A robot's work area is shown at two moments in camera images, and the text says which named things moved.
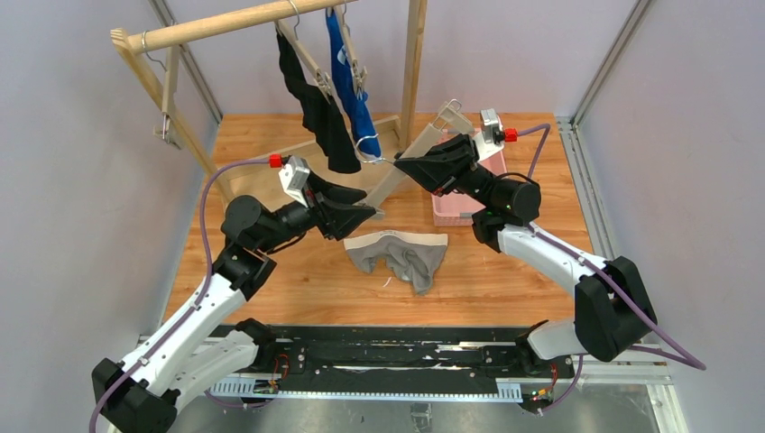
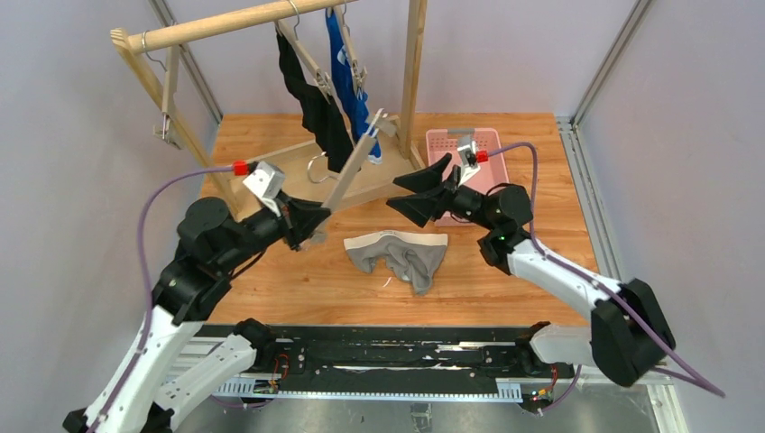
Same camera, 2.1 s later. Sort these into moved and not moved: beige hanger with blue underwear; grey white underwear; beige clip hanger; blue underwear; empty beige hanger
Moved: beige clip hanger
Not moved: grey white underwear; empty beige hanger; beige hanger with blue underwear; blue underwear
